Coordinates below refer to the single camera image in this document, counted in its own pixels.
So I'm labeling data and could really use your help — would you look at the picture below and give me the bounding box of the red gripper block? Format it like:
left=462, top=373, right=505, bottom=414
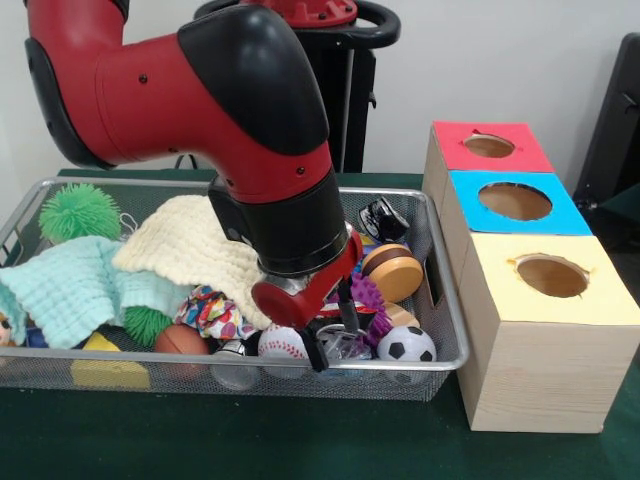
left=250, top=226, right=365, bottom=374

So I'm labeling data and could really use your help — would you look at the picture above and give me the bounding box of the cream yellow waffle cloth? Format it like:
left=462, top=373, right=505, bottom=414
left=112, top=195, right=273, bottom=331

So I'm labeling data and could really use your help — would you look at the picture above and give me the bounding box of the wooden box with three holes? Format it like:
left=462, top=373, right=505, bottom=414
left=422, top=120, right=640, bottom=434

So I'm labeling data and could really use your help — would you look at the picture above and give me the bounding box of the shallow clear mesh bin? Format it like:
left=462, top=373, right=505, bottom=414
left=0, top=178, right=471, bottom=403

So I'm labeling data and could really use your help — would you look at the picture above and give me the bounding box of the silver red drink can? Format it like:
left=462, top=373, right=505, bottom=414
left=320, top=318, right=377, bottom=353

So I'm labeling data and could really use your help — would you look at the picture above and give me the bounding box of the purple spiky ball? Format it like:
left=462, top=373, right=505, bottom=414
left=350, top=275, right=391, bottom=339

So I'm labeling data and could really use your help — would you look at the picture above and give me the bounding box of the small baseball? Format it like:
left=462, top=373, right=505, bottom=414
left=257, top=325, right=310, bottom=362

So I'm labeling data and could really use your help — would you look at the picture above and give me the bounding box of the small soccer ball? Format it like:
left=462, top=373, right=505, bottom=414
left=378, top=322, right=438, bottom=363

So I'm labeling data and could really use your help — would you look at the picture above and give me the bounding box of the brown wooden yo-yo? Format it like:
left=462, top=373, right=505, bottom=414
left=362, top=243, right=425, bottom=304

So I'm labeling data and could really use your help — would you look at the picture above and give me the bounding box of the dark green table cloth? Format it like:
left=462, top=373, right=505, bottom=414
left=0, top=168, right=640, bottom=480

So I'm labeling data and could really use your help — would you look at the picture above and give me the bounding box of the black white striped toy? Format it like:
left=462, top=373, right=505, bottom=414
left=360, top=197, right=410, bottom=244

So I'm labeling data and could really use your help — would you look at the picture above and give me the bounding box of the multicoloured patterned fabric ball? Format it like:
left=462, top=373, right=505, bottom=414
left=175, top=285, right=247, bottom=342

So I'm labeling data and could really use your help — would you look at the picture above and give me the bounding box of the mint green waffle cloth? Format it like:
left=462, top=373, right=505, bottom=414
left=0, top=235, right=191, bottom=349

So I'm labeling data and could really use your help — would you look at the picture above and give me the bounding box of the green spiky rubber ball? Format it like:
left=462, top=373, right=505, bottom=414
left=38, top=182, right=123, bottom=244

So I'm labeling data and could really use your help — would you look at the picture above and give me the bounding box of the black upright panel stand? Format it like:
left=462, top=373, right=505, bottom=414
left=575, top=33, right=640, bottom=226

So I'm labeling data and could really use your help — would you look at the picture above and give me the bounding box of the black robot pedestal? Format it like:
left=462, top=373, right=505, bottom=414
left=193, top=0, right=403, bottom=173

